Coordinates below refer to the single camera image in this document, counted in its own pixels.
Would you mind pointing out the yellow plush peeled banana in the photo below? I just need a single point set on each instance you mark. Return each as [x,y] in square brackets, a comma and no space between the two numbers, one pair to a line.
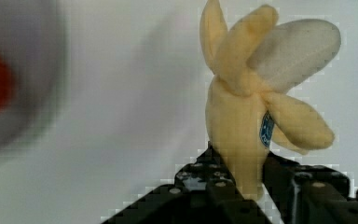
[255,63]

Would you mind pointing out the grey round plate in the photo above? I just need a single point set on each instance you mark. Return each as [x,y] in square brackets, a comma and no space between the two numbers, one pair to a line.
[32,44]

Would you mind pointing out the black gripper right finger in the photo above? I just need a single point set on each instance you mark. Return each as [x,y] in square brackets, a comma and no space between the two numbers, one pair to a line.
[309,194]

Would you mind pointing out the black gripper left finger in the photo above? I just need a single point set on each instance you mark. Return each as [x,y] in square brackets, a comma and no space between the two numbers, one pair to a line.
[203,192]

